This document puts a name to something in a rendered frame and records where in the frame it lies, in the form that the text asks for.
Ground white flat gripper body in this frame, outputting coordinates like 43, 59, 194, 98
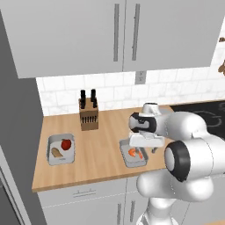
128, 132, 166, 149

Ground orange shrimp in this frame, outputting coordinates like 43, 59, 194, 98
127, 148, 145, 160

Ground grey meat container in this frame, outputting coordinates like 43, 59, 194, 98
119, 138, 149, 169

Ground grey vegetable container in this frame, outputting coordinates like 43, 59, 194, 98
46, 133, 76, 167

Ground grey drawer front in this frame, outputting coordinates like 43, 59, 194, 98
36, 178, 128, 209
126, 175, 141, 195

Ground grey lower cupboard door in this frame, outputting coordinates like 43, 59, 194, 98
122, 191, 154, 225
41, 194, 127, 225

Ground grey cupboard door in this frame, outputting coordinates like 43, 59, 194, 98
122, 0, 225, 73
122, 191, 154, 225
41, 194, 127, 225
0, 0, 127, 80

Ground wooden knife block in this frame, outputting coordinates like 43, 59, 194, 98
77, 98, 100, 132

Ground black hob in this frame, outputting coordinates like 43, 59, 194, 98
169, 100, 225, 142

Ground grey upper cupboard door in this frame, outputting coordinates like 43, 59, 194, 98
122, 0, 225, 73
0, 0, 127, 80

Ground grey fridge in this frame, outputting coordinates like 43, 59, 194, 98
0, 8, 48, 225

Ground grey wall outlet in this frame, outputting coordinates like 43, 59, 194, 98
134, 69, 147, 85

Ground grey lower door handle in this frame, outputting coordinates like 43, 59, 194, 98
116, 202, 123, 225
129, 200, 136, 224

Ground black knife handle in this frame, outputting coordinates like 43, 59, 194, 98
90, 88, 98, 109
80, 89, 87, 110

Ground grey drawer handle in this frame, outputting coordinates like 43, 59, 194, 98
72, 189, 98, 198

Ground grey cupboard door handle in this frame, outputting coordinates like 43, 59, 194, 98
112, 3, 120, 62
131, 3, 142, 62

